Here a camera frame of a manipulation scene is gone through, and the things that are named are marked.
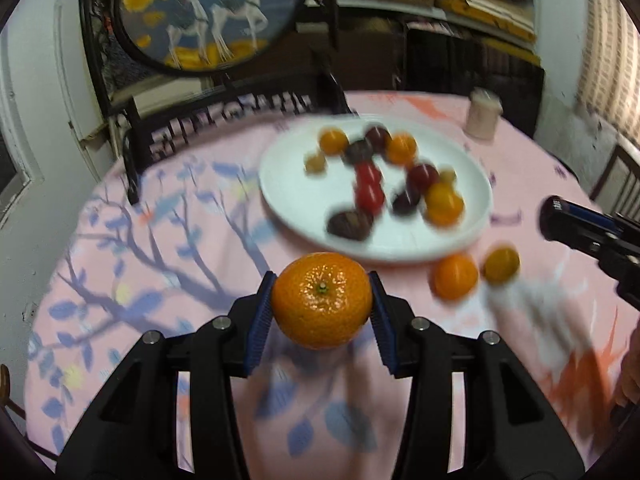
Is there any big mandarin with stem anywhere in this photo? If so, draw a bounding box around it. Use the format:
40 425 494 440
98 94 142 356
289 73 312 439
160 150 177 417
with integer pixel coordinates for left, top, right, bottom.
271 252 372 350

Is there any dark cherry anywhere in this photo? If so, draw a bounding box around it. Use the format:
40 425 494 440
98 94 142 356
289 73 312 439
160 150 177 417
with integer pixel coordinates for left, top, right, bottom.
392 185 422 217

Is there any red cherry tomato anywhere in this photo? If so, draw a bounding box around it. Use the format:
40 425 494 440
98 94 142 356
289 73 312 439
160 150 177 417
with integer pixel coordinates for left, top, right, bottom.
355 185 386 217
354 160 383 186

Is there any tan longan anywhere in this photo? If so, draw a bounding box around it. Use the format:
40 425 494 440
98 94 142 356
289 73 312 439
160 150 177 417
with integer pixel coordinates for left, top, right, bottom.
304 152 328 176
438 167 457 186

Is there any large dark red plum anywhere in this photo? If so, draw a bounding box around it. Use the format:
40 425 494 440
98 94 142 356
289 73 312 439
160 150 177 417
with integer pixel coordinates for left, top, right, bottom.
406 162 439 194

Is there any small orange kumquat fruit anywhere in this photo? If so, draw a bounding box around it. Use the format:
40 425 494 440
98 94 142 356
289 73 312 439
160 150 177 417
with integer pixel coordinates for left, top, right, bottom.
319 128 349 156

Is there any person's right hand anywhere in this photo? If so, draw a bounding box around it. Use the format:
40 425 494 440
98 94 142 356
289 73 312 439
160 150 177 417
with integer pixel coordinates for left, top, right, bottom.
614 323 640 408

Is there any dark wooden chair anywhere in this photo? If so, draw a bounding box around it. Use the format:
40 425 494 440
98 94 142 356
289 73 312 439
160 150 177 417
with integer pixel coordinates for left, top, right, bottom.
590 142 640 221

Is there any yellow-green orange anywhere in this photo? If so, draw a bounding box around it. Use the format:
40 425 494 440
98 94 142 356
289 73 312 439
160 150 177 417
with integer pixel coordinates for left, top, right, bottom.
482 245 521 286

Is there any small mandarin behind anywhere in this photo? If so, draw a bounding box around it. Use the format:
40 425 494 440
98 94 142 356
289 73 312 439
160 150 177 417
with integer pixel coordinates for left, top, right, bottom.
431 254 480 302

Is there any large orange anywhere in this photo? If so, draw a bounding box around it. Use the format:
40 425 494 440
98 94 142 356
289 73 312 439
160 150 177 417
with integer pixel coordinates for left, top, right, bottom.
424 182 465 228

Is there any white oval plate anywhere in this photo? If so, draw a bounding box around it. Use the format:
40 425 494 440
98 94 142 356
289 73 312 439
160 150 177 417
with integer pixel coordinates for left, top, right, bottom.
258 115 494 263

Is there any white beverage can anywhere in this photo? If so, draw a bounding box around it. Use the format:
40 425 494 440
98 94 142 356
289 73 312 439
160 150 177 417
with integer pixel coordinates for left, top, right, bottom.
463 88 503 142

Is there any red cherry tomato on plate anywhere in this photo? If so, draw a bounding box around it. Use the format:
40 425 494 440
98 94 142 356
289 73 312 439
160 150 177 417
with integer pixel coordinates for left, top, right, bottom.
354 160 383 186

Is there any small orange on plate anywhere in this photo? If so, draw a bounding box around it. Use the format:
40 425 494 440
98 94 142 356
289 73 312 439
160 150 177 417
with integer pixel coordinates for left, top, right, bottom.
385 132 418 168

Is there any dark plum on plate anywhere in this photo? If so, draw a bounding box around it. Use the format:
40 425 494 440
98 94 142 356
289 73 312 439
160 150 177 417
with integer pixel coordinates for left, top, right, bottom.
364 124 390 155

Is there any dark chair at right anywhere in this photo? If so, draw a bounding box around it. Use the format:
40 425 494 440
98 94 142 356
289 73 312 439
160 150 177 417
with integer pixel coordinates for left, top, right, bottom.
404 28 544 138

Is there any black carved wooden stand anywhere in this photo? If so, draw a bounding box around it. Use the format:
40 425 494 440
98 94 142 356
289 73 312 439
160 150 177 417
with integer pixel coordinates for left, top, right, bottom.
79 0 348 205

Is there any round deer embroidery screen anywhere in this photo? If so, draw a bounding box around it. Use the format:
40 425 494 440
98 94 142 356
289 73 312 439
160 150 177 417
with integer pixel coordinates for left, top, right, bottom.
112 0 305 77

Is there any window with white frame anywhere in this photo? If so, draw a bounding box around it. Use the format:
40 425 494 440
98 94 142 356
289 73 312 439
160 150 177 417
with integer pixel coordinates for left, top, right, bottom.
1 30 43 226

